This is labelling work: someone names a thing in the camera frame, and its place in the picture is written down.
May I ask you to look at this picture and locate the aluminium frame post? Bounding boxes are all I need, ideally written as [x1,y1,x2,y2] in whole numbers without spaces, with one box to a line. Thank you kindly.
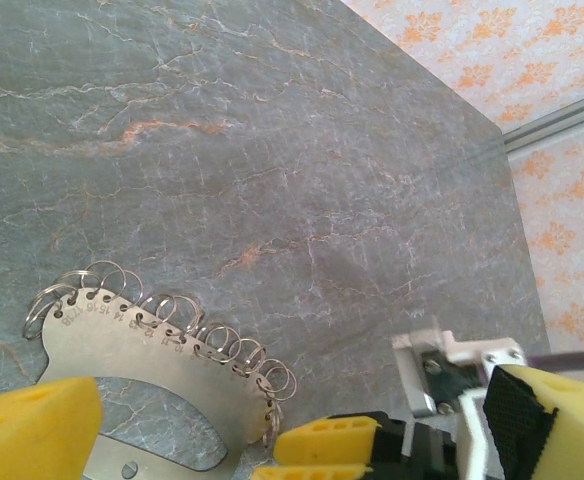
[500,88,584,154]

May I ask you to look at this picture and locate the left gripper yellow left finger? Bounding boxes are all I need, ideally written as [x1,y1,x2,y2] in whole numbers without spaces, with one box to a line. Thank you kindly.
[0,376,105,480]

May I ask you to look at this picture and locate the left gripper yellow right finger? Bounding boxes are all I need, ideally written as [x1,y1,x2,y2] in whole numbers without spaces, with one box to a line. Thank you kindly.
[483,363,584,480]

